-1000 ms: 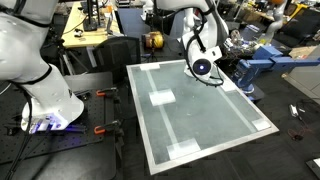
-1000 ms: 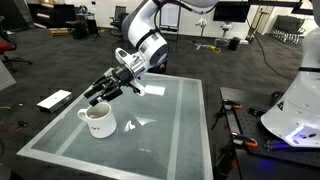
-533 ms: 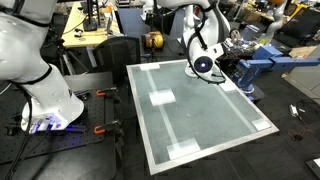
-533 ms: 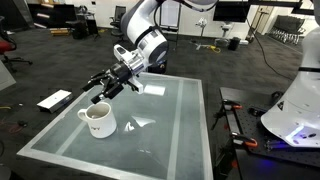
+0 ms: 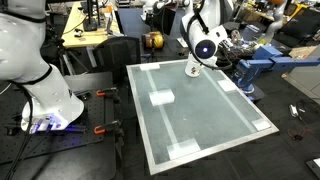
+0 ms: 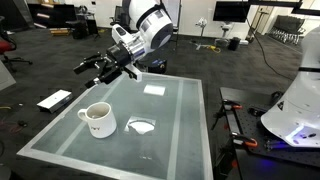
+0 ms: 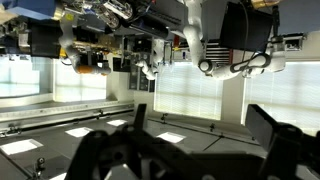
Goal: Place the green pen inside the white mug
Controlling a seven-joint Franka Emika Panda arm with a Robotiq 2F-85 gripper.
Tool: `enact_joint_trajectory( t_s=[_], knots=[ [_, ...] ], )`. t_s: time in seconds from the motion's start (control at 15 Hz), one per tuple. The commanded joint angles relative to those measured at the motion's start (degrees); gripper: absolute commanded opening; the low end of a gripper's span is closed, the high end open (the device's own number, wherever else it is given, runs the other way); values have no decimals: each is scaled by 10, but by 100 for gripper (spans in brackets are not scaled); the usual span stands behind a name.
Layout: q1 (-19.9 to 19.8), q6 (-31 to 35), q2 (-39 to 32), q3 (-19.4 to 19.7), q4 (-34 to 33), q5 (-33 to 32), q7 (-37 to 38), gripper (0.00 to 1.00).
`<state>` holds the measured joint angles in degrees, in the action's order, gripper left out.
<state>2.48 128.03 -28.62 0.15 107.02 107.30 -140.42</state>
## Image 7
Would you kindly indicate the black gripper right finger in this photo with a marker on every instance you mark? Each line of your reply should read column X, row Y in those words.
column 281, row 150

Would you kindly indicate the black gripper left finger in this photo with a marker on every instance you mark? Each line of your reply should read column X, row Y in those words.
column 100, row 150

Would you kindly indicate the small white robot arm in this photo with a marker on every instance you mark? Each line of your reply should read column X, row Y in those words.
column 148, row 68

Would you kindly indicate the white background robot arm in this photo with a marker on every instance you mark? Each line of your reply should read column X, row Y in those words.
column 195, row 33

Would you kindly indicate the ceiling light panel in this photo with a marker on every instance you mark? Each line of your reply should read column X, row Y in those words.
column 20, row 146
column 171, row 137
column 79, row 132
column 116, row 122

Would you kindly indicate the white window blind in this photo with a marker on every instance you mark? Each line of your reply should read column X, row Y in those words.
column 283, row 96
column 188, row 90

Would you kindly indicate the white robot with orange joint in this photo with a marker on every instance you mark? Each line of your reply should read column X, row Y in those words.
column 71, row 50

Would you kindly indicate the black box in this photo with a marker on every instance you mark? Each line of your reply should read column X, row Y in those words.
column 45, row 41

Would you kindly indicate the black flat monitor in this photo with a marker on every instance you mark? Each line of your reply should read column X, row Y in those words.
column 246, row 26

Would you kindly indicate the black cylinder tube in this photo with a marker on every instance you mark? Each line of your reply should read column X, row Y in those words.
column 156, row 29

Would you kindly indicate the metallic motor mechanism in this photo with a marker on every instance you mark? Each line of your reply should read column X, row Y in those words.
column 113, row 11

